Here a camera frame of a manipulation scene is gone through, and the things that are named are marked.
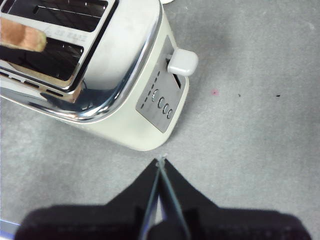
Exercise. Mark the grey toaster lever knob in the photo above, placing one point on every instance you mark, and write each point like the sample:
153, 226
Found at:
182, 62

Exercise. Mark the cream two-slot toaster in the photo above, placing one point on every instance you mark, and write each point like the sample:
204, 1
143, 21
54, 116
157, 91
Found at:
120, 50

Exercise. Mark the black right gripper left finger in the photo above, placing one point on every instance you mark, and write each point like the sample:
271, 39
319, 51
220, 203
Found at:
100, 222

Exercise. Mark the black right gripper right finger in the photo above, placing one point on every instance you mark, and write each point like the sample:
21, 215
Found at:
225, 225

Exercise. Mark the brown-crusted bread slice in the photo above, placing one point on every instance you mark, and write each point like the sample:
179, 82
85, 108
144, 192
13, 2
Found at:
20, 32

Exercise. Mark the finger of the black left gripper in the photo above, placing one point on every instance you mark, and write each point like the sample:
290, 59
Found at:
12, 53

